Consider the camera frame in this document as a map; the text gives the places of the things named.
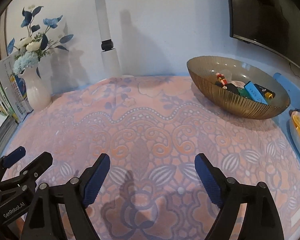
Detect teal jelly toy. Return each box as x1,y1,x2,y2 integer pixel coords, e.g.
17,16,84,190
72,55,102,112
237,88,251,99

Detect black wall television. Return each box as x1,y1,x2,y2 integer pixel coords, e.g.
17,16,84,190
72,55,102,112
228,0,300,68

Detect black toy figure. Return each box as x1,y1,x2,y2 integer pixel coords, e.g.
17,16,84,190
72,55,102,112
215,81,240,95

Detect pink floral oval case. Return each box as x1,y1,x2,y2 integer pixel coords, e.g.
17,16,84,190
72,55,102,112
231,80,245,88

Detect amber ribbed glass bowl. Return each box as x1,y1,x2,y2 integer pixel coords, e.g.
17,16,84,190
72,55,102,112
187,56,290,120

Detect blue white artificial flowers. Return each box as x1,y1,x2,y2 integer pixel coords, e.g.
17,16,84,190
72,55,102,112
7,5,74,75

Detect blue rectangular box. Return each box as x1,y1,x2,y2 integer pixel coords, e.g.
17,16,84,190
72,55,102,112
244,81,267,105

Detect black rectangular box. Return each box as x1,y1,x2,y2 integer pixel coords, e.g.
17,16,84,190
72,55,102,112
255,84,276,100

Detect red transparent lighter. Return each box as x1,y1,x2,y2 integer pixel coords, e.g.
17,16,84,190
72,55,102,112
215,72,228,89

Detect stack of books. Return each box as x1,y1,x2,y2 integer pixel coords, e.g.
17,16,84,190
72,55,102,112
0,54,32,156

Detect pink patterned table cloth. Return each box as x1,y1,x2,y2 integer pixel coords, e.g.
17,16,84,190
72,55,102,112
5,76,300,239

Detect white lamp pole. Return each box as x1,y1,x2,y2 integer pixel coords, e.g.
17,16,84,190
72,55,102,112
95,0,122,77

